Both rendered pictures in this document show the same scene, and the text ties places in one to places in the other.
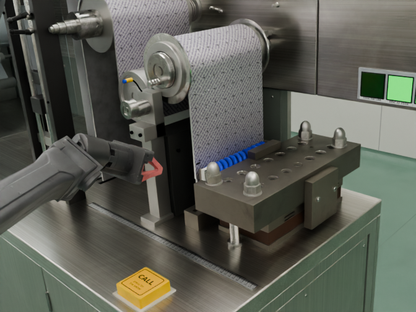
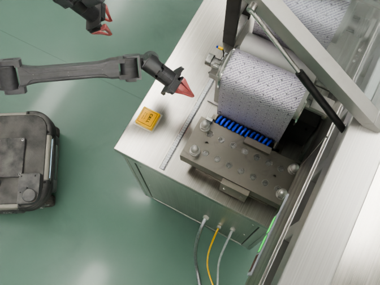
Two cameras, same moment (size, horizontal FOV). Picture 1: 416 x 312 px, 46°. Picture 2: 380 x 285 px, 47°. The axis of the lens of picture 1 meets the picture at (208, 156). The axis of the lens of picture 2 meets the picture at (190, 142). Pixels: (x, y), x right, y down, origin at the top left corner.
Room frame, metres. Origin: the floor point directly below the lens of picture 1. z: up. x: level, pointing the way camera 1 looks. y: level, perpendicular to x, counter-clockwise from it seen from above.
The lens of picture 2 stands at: (0.73, -0.50, 2.44)
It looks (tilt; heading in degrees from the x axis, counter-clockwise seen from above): 72 degrees down; 75
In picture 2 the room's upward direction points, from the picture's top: 3 degrees counter-clockwise
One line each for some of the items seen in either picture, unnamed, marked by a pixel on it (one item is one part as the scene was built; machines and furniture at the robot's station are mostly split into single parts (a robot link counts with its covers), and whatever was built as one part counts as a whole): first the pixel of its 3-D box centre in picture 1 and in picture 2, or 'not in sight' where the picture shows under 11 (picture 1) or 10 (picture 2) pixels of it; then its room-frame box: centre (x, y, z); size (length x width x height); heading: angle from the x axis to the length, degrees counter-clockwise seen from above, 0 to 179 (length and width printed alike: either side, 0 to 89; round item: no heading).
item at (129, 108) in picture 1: (129, 109); (209, 59); (0.99, 0.16, 1.18); 0.04 x 0.02 x 0.04; 44
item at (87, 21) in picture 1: (85, 24); not in sight; (1.18, 0.27, 1.33); 0.06 x 0.06 x 0.06; 44
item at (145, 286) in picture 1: (143, 287); (147, 118); (0.74, 0.13, 0.91); 0.07 x 0.07 x 0.02; 44
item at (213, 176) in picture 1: (213, 172); (204, 124); (0.92, -0.01, 1.05); 0.04 x 0.04 x 0.04
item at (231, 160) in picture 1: (238, 160); (245, 132); (1.04, -0.07, 1.03); 0.21 x 0.04 x 0.03; 134
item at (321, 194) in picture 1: (322, 197); (233, 191); (0.95, -0.24, 0.96); 0.10 x 0.03 x 0.11; 134
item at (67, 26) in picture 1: (62, 28); not in sight; (1.14, 0.31, 1.33); 0.06 x 0.03 x 0.03; 134
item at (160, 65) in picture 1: (161, 70); (224, 65); (1.01, 0.08, 1.25); 0.07 x 0.02 x 0.07; 44
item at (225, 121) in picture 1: (229, 124); (250, 118); (1.06, -0.05, 1.11); 0.23 x 0.01 x 0.18; 134
